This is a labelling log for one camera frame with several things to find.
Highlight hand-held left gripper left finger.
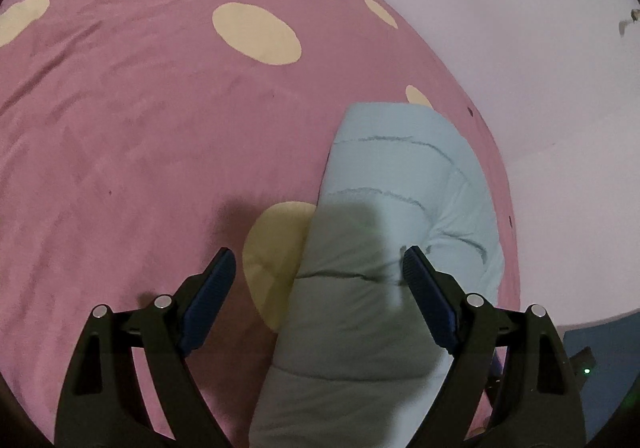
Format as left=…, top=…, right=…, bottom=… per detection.
left=54, top=248, right=237, bottom=448

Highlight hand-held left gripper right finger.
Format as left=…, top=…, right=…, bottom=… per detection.
left=402, top=245, right=587, bottom=448

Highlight light blue puffer jacket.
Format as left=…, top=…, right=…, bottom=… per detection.
left=248, top=102, right=506, bottom=448

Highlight pink dotted bed sheet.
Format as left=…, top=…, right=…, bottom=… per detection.
left=0, top=0, right=526, bottom=448

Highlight small wall fixture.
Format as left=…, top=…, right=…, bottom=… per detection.
left=619, top=8, right=640, bottom=37

